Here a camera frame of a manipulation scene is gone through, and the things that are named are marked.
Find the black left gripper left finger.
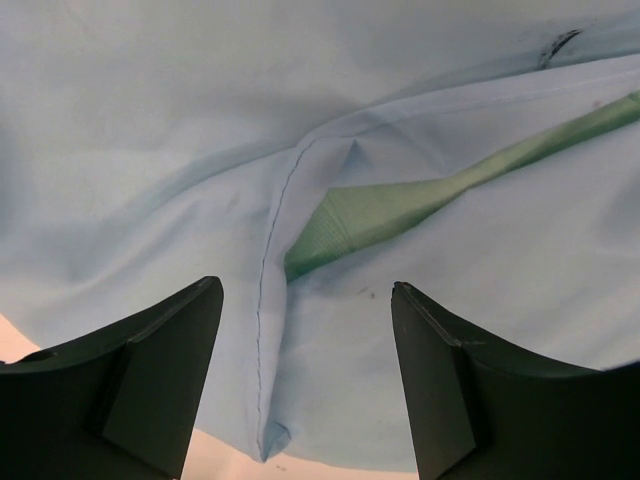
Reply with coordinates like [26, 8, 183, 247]
[1, 276, 223, 479]

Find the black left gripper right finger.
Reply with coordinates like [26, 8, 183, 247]
[391, 282, 639, 480]

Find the light blue pillowcase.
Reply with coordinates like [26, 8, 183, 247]
[1, 1, 639, 471]

